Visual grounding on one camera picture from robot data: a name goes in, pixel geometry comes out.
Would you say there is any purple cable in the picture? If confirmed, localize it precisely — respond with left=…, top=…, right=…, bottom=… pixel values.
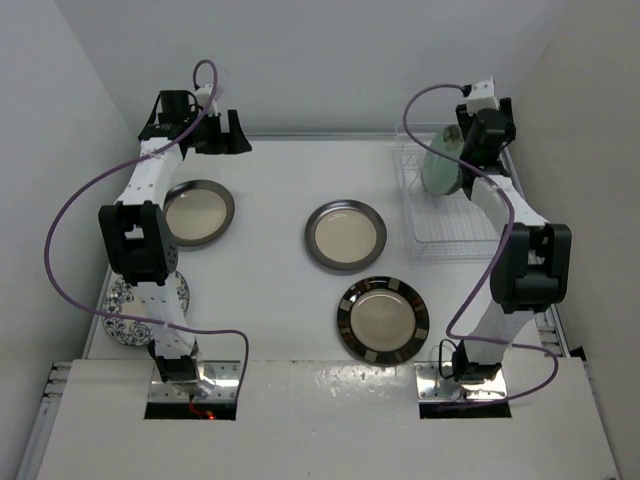
left=43, top=59, right=250, bottom=401
left=402, top=83, right=560, bottom=404

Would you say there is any left grey rim cream plate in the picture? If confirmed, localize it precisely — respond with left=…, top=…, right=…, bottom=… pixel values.
left=163, top=179, right=235, bottom=247

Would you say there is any blue floral white plate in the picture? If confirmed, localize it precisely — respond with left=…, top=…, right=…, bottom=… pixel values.
left=100, top=272, right=191, bottom=347

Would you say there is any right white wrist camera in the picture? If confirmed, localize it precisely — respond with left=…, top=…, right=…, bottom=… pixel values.
left=466, top=77, right=500, bottom=115

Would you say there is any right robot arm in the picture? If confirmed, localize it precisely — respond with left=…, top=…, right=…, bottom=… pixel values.
left=439, top=98, right=572, bottom=383

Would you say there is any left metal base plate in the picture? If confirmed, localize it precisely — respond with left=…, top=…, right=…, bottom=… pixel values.
left=147, top=361, right=241, bottom=403

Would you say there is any small teal flower plate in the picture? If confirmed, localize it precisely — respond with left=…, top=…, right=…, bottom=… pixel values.
left=421, top=125, right=464, bottom=196

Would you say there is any metal base plate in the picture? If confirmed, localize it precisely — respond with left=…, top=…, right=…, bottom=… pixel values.
left=147, top=361, right=241, bottom=403
left=414, top=361, right=508, bottom=404

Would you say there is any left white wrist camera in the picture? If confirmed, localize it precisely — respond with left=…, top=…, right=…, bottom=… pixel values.
left=194, top=84, right=219, bottom=116

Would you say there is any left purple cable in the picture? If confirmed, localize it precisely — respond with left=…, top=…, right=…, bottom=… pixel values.
left=43, top=59, right=250, bottom=401

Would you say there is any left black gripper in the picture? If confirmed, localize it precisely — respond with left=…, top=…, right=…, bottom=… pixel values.
left=184, top=110, right=251, bottom=155

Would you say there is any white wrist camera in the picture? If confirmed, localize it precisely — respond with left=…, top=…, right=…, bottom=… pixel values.
left=466, top=77, right=500, bottom=115
left=194, top=84, right=219, bottom=116

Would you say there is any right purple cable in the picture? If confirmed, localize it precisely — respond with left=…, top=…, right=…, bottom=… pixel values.
left=402, top=83, right=560, bottom=404

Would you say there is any white wire dish rack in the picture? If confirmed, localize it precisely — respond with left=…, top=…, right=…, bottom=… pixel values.
left=394, top=124, right=509, bottom=261

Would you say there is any grey rim cream plate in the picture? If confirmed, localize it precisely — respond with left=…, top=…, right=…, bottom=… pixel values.
left=303, top=199, right=388, bottom=274
left=163, top=179, right=235, bottom=247

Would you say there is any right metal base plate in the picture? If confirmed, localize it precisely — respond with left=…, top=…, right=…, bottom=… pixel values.
left=414, top=361, right=508, bottom=404

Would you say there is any white front cover board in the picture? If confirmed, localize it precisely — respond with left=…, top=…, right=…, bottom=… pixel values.
left=39, top=359, right=618, bottom=479

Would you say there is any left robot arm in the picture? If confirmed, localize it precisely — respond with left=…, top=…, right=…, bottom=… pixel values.
left=98, top=85, right=221, bottom=397

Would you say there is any black patterned rim plate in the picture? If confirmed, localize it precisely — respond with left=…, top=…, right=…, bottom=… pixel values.
left=336, top=276, right=430, bottom=367

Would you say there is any centre grey rim cream plate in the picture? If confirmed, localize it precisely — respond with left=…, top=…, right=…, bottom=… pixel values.
left=303, top=199, right=388, bottom=274

